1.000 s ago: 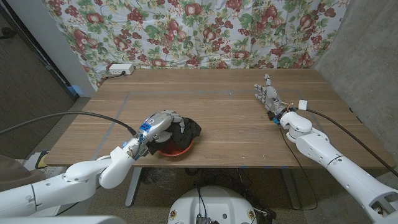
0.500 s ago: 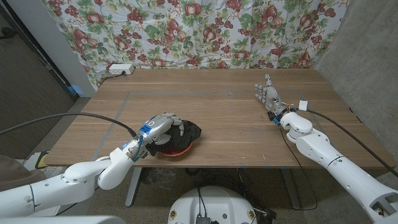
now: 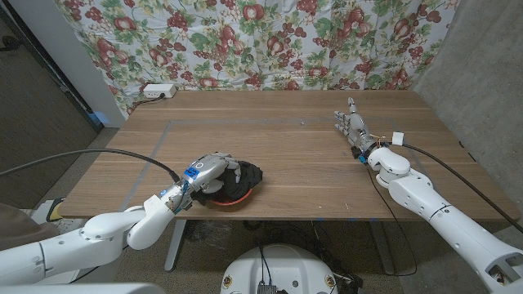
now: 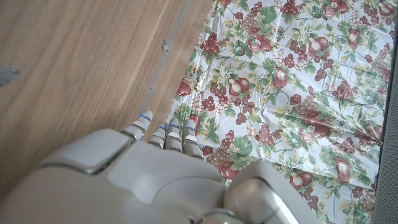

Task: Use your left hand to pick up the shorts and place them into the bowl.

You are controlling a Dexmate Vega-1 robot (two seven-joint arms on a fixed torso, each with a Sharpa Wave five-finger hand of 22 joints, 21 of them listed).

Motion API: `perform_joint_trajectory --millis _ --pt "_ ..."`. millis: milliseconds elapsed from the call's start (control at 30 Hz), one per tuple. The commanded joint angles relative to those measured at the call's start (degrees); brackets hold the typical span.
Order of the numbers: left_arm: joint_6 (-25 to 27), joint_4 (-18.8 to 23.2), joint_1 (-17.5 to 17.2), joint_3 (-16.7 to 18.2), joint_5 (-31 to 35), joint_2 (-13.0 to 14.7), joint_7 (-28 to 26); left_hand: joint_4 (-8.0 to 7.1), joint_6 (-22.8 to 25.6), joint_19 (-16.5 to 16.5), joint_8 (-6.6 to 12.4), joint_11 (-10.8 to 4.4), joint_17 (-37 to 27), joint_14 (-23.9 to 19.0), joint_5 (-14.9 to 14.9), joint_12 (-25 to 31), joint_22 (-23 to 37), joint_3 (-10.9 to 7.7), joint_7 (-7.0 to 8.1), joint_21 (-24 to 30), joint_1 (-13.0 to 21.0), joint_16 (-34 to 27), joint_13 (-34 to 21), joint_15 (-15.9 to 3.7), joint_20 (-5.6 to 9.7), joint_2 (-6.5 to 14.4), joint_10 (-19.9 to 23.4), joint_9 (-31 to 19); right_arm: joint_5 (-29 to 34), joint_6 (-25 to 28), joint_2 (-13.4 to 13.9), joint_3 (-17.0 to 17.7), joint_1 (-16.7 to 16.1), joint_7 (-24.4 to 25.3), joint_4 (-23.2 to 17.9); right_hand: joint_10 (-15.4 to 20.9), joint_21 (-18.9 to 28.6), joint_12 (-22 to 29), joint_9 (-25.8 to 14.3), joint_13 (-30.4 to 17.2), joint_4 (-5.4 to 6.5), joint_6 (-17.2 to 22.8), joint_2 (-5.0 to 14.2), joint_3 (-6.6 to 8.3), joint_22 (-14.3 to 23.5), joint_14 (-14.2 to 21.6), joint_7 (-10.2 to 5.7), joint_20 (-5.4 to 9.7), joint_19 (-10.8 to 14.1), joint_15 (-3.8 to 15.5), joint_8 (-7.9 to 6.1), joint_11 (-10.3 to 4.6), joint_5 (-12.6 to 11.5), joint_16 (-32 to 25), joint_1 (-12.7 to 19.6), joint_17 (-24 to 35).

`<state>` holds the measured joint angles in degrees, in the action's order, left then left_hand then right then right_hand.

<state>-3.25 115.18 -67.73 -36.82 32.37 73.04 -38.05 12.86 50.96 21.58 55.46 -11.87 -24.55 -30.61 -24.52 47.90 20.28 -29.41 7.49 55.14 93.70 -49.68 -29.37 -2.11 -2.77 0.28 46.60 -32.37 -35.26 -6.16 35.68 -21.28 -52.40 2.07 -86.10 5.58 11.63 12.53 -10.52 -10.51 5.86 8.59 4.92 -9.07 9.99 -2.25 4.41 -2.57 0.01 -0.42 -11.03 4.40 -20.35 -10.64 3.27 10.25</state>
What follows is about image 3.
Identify yellow and black tool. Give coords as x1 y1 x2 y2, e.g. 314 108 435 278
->
46 197 66 223

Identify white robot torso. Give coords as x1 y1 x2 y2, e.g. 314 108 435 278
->
220 243 339 294

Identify clear plastic bag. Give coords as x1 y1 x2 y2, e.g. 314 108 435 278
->
191 220 235 250

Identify grey table leg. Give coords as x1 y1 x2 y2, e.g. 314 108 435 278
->
369 220 396 277
163 219 188 273

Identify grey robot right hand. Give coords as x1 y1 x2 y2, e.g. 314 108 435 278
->
333 96 379 158

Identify white power strip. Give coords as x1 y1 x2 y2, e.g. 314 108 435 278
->
142 83 178 99

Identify person in brown clothing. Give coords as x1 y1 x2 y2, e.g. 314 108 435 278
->
0 203 60 252

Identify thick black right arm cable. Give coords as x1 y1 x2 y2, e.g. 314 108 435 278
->
401 141 523 234

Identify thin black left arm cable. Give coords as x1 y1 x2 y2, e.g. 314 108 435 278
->
68 265 102 284

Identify white robot head rim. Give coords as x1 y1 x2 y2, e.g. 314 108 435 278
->
0 283 167 294

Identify black shorts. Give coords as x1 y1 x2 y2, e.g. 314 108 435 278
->
191 160 264 207

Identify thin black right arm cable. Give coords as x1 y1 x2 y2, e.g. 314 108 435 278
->
365 163 418 277

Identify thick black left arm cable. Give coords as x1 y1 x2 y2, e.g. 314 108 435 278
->
0 147 182 184

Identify black power strip cord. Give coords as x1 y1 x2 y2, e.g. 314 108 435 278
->
129 92 167 115

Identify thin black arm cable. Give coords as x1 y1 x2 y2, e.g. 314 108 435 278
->
68 265 102 284
365 163 418 277

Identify blue tape piece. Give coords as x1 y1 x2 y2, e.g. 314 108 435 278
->
87 110 111 127

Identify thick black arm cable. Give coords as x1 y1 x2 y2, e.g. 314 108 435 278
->
401 141 523 234
0 147 182 184

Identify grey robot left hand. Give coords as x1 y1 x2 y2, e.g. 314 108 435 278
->
158 152 242 213

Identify red bowl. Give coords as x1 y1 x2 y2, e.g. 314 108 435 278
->
208 188 254 207

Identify floral fruit print backdrop cloth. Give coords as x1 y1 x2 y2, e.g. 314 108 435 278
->
52 0 461 118

